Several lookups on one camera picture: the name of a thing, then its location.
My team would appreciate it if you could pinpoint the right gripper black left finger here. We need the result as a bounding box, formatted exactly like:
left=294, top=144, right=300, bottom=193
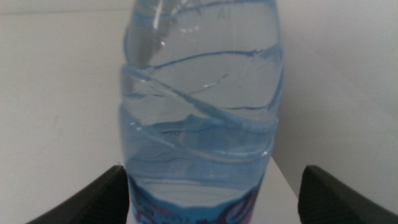
left=26, top=164, right=130, bottom=224

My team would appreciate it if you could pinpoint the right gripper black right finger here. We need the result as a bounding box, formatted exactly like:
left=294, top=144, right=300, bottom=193
left=297, top=164, right=398, bottom=224

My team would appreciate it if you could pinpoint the clear blue-capped water bottle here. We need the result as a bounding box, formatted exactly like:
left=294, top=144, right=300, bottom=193
left=119, top=0, right=284, bottom=224

